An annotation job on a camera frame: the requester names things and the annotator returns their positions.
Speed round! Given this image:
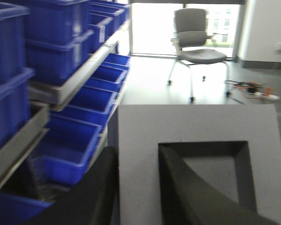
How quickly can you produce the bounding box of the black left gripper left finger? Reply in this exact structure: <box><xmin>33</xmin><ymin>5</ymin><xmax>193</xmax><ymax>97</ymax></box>
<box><xmin>24</xmin><ymin>146</ymin><xmax>118</xmax><ymax>225</ymax></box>

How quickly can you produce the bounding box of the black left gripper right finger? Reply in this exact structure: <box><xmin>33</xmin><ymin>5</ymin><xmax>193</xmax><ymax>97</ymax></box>
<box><xmin>158</xmin><ymin>143</ymin><xmax>276</xmax><ymax>225</ymax></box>

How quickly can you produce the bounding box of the gray hollow square base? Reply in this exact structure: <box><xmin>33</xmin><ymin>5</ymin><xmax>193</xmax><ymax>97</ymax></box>
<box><xmin>108</xmin><ymin>105</ymin><xmax>281</xmax><ymax>225</ymax></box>

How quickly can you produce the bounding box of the gray office chair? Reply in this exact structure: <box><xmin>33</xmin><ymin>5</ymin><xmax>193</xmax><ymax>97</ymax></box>
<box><xmin>166</xmin><ymin>8</ymin><xmax>232</xmax><ymax>103</ymax></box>

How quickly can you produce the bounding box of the cables and power strip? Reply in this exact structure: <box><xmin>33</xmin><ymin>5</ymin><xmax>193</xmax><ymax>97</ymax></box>
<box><xmin>224</xmin><ymin>79</ymin><xmax>280</xmax><ymax>104</ymax></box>

